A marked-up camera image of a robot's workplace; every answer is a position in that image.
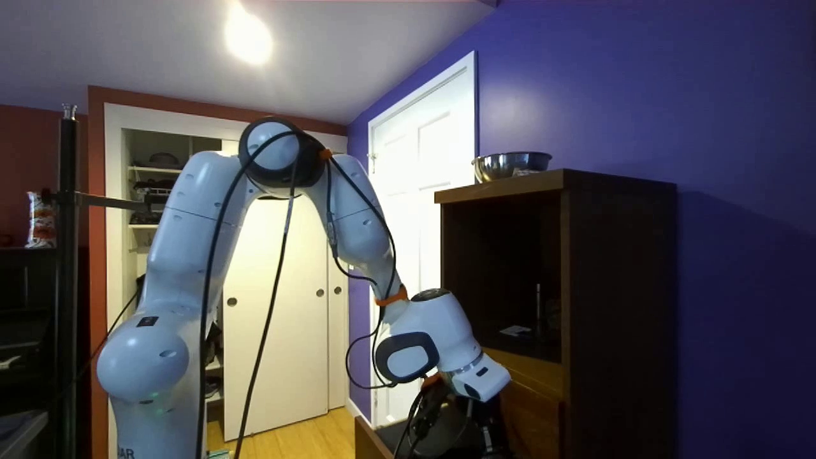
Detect black camera stand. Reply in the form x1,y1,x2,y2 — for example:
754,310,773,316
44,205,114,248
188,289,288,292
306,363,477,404
51,102,140,459

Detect patterned bag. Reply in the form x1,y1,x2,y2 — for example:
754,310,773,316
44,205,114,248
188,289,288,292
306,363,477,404
23,186,59,250

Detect round ceiling light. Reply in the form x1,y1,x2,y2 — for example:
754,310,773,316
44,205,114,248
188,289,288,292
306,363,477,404
218,4,277,69

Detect shiny metal bowl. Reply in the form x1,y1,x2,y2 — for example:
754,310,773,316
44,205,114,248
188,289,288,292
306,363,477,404
468,149,554,186

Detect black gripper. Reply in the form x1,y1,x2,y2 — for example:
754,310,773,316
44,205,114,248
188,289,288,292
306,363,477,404
413,381,504,459

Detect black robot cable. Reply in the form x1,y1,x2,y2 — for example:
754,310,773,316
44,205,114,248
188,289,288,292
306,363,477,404
194,125,306,459

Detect white panel door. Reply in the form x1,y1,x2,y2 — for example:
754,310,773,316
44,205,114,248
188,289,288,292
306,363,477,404
364,51,481,428

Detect white closet shelving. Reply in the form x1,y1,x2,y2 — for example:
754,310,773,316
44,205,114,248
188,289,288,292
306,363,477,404
121,129,225,257

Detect brown wooden shelf unit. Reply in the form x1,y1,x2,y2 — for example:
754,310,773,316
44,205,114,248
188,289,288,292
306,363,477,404
432,166,680,459

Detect white closet double doors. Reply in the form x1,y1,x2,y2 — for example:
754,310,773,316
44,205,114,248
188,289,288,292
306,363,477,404
218,197,352,445

